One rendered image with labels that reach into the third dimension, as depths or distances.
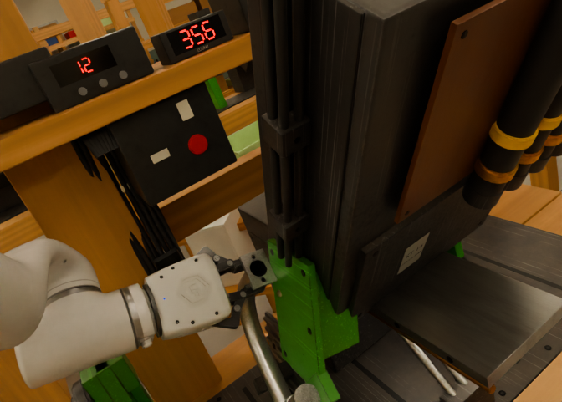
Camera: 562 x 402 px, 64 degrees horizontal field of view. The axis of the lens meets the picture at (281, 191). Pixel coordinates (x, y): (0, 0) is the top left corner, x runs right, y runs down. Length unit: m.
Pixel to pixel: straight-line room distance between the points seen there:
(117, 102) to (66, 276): 0.26
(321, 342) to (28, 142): 0.49
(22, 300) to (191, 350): 0.58
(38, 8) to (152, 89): 9.97
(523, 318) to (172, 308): 0.45
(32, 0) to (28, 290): 10.27
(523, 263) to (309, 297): 0.62
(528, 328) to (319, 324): 0.26
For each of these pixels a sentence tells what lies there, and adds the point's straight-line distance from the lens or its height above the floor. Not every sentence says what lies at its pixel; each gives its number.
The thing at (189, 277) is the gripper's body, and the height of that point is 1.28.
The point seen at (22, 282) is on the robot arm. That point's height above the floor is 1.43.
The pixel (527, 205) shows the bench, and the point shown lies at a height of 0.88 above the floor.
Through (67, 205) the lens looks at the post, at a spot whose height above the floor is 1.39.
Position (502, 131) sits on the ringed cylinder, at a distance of 0.52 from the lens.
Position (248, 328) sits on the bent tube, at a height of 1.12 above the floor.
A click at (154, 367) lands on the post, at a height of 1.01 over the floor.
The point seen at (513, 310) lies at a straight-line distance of 0.68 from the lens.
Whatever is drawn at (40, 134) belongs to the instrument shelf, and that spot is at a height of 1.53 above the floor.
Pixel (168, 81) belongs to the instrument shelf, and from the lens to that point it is 0.74.
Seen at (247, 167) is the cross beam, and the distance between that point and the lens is 1.03.
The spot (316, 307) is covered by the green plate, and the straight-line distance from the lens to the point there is 0.62.
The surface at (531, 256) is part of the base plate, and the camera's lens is 1.14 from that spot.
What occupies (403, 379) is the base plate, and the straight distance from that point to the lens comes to 0.92.
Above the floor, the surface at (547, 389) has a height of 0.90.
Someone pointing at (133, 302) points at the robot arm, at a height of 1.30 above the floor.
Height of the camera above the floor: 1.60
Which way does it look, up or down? 23 degrees down
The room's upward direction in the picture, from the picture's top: 21 degrees counter-clockwise
